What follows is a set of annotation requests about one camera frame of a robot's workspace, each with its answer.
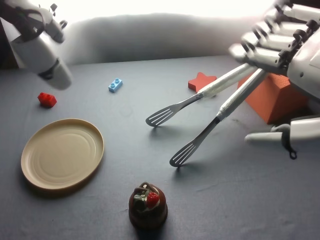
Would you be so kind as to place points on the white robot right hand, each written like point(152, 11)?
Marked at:
point(307, 62)

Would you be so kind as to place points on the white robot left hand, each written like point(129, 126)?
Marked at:
point(47, 62)

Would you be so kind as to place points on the chocolate toy cake with strawberry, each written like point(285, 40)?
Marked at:
point(147, 212)

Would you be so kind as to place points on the beige round plate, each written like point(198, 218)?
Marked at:
point(62, 155)

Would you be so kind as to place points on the red toy brick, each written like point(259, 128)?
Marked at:
point(47, 100)

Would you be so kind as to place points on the orange textured foam block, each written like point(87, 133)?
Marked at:
point(275, 100)

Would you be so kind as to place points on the light blue toy brick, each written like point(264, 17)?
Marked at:
point(115, 85)

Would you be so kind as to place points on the red star block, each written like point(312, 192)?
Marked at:
point(197, 83)

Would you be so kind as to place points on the grey table cloth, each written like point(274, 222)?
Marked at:
point(150, 212)

